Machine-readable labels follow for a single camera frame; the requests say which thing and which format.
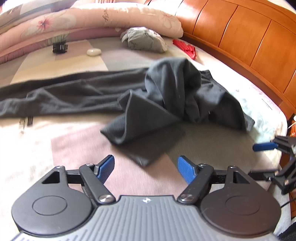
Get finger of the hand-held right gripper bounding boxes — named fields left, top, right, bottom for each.
left=249, top=158, right=296, bottom=195
left=253, top=136, right=296, bottom=154

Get grey cat-print cushion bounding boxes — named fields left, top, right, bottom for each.
left=120, top=27, right=168, bottom=54

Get bed with checked sheet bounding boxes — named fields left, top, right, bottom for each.
left=0, top=35, right=292, bottom=234

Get folded floral quilt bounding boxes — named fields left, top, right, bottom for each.
left=0, top=0, right=184, bottom=64

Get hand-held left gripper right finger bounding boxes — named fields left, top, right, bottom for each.
left=177, top=156, right=251, bottom=205

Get black hair claw clip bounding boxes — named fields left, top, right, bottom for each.
left=52, top=43, right=68, bottom=54

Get dark grey pants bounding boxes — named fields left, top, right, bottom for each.
left=0, top=58, right=255, bottom=167

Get red folding fan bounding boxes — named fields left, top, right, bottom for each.
left=172, top=39, right=197, bottom=60

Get wooden headboard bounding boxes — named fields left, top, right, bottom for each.
left=143, top=0, right=296, bottom=121

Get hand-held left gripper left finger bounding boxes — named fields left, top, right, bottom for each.
left=42, top=155, right=116, bottom=205

